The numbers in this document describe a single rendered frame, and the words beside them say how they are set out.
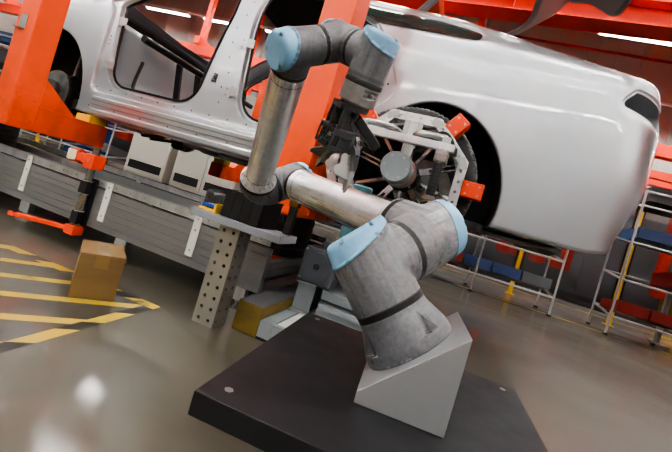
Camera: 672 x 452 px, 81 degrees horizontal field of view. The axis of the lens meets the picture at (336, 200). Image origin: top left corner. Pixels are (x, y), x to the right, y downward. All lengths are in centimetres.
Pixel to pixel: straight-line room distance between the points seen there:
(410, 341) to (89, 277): 135
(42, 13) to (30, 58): 28
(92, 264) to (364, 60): 133
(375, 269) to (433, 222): 20
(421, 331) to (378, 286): 12
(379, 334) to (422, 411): 15
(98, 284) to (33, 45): 172
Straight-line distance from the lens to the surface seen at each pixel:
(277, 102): 101
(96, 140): 343
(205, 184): 687
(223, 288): 172
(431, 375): 78
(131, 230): 237
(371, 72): 91
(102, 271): 183
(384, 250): 81
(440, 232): 91
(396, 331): 81
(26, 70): 310
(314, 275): 189
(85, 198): 256
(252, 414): 69
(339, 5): 198
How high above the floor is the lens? 64
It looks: level
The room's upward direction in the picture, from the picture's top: 17 degrees clockwise
